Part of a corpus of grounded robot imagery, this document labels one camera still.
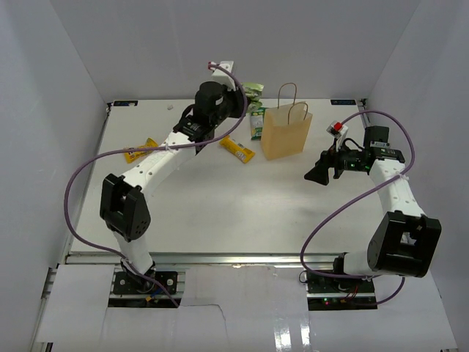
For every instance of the aluminium front rail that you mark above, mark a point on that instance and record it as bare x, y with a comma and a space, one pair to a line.
191, 259

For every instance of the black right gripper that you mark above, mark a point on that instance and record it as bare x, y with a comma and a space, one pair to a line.
319, 174

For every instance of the blue label left corner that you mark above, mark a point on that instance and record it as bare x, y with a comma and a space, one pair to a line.
125, 103

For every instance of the yellow snack packet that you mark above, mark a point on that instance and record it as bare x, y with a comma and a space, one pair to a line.
134, 153

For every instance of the green snack packet behind bag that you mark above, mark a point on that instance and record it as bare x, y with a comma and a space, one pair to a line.
256, 123

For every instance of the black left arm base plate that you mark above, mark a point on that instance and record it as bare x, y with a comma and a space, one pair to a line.
130, 284

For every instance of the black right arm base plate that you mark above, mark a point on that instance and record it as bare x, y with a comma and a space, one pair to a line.
316, 284

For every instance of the blue label corner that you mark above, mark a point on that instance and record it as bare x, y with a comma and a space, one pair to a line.
125, 103
343, 102

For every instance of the light green square snack packet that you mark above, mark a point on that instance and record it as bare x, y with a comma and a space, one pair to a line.
253, 92

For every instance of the yellow snack bar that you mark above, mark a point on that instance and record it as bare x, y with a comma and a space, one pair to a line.
237, 149

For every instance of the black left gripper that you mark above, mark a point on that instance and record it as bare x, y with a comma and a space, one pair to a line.
237, 98

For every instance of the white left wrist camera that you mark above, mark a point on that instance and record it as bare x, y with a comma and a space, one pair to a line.
219, 73

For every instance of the brown paper bag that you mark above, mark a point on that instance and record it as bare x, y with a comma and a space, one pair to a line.
285, 127

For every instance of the blue label right corner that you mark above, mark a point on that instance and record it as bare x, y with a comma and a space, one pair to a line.
343, 102

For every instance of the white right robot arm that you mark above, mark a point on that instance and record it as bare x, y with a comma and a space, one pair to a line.
405, 241

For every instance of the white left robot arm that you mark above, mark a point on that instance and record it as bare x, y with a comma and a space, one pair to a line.
123, 203

